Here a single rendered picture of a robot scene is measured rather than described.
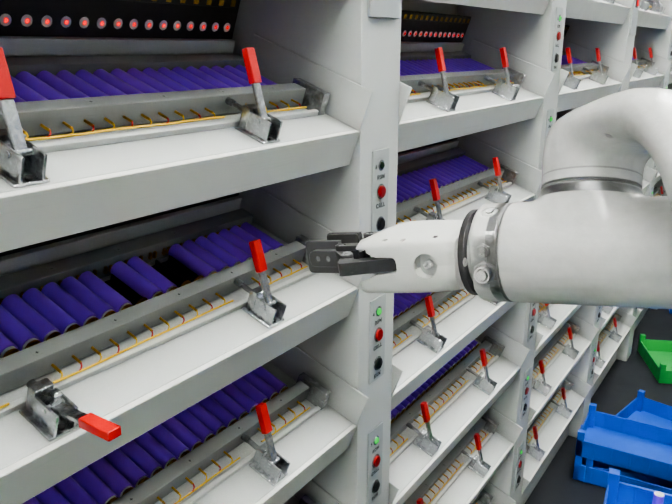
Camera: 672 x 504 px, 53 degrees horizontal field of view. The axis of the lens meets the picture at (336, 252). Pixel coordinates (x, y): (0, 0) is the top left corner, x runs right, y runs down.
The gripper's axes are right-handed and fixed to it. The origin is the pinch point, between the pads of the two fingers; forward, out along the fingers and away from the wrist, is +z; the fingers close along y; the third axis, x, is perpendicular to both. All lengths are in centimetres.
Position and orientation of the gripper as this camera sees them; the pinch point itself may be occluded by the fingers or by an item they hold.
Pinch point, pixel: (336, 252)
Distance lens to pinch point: 68.0
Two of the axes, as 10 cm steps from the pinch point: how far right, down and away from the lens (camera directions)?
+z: -8.2, 0.0, 5.8
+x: -1.4, -9.7, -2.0
